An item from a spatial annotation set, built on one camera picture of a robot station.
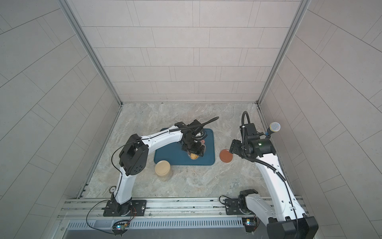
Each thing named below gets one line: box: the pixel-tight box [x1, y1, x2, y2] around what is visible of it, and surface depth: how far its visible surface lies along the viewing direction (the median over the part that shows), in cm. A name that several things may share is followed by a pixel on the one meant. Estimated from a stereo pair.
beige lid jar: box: [154, 159, 172, 182], surface depth 75 cm
